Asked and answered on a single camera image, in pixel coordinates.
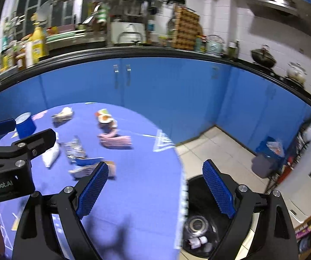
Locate blue paper cup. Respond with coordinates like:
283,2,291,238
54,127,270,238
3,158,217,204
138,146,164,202
15,112,36,139

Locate yellow detergent bottle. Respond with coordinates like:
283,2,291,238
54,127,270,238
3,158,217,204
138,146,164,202
30,13,48,63

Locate green dish tray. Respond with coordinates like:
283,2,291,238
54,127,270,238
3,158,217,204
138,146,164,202
45,30,87,43

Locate black trash bin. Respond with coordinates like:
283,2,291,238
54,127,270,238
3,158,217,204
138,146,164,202
182,175,255,259

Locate crumpled tan white wrapper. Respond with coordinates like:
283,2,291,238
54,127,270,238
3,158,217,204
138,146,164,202
51,107,74,125

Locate green striped cloth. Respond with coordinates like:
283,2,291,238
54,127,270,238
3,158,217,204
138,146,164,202
94,3,109,24

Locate melon print wrapper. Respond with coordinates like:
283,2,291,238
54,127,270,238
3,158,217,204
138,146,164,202
95,108,118,131

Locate checkered cutting board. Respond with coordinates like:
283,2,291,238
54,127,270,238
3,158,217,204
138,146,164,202
171,5,201,51

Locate black wok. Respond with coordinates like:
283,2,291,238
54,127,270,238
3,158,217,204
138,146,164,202
250,44,277,70

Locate blue white flat packet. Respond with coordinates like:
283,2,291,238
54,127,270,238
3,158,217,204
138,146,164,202
68,156,116,180

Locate grey bin with blue bag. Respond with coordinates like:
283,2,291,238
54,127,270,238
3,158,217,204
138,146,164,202
251,136,286,180

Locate oil bottle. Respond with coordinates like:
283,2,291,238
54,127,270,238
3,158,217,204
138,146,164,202
228,41,239,59

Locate crumpled silver wrapper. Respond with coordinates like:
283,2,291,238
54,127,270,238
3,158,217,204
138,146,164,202
63,138,88,164

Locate clear round container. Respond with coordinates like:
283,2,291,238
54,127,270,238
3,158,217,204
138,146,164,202
185,215,211,236

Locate amber jar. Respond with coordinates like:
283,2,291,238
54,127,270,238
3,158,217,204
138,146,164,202
16,49,27,71

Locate white appliance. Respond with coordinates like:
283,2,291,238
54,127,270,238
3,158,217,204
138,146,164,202
276,129,311,223

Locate white plastic bag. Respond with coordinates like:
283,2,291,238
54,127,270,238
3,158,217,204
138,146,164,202
41,141,62,169

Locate metal sink faucet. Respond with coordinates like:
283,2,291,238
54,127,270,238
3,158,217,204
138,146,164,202
117,31,141,46

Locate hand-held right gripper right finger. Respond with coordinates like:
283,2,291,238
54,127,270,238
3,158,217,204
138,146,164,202
202,160,299,260

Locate pale green kettle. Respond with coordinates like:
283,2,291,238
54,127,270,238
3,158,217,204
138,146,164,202
205,34,225,56

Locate white cooking pot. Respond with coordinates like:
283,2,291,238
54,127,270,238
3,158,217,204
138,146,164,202
287,62,308,83

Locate blue kitchen cabinets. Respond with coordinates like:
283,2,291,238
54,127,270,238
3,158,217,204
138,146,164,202
0,47,311,158

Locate metal range hood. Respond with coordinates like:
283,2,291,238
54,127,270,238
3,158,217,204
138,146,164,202
246,0,301,17

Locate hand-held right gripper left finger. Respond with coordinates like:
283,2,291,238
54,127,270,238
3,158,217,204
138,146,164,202
11,161,110,260

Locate pink snack packet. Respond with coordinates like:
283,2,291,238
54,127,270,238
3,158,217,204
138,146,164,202
98,132,133,150

